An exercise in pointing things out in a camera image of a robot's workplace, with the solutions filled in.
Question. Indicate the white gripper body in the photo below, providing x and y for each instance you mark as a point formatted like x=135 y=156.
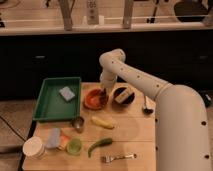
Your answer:
x=107 y=79

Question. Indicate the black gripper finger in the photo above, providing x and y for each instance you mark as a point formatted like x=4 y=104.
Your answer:
x=104 y=93

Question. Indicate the dark purple grapes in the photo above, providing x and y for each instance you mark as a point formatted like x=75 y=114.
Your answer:
x=103 y=99

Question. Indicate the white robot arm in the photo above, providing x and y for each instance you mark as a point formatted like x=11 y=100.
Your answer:
x=182 y=140

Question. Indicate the red bowl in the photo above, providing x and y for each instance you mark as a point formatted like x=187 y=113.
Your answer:
x=92 y=100

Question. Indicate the dark brown bowl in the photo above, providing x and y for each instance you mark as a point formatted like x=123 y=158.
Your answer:
x=128 y=101

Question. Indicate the tan sponge block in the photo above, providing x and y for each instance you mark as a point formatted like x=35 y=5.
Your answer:
x=123 y=96

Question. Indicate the blue grey sponge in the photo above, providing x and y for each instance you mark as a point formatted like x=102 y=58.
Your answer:
x=67 y=93

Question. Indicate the small metal cup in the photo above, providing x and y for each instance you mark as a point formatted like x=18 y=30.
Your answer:
x=78 y=124

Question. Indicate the green chili pepper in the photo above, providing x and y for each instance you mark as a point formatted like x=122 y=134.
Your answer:
x=100 y=143

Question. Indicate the green plastic tray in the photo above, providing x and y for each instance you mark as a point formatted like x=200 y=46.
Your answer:
x=51 y=106

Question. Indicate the black ladle spoon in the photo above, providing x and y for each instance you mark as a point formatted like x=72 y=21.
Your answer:
x=146 y=109

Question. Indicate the orange toy piece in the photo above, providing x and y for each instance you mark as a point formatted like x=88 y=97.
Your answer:
x=63 y=141

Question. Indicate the green plastic cup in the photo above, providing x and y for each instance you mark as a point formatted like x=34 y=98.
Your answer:
x=74 y=146

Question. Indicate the silver fork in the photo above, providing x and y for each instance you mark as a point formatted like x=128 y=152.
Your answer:
x=109 y=159

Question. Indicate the grey blue cloth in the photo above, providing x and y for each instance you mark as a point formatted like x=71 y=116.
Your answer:
x=54 y=139

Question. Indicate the white remote on shelf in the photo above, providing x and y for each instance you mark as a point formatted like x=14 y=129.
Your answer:
x=92 y=12

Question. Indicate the blue object on floor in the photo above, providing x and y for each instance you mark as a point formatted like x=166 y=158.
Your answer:
x=207 y=99

